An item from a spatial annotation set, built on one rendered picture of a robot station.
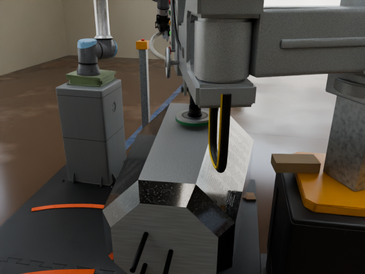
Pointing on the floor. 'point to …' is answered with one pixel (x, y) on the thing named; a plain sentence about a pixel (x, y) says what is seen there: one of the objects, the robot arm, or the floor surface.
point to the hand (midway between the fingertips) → (165, 38)
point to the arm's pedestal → (93, 131)
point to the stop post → (142, 46)
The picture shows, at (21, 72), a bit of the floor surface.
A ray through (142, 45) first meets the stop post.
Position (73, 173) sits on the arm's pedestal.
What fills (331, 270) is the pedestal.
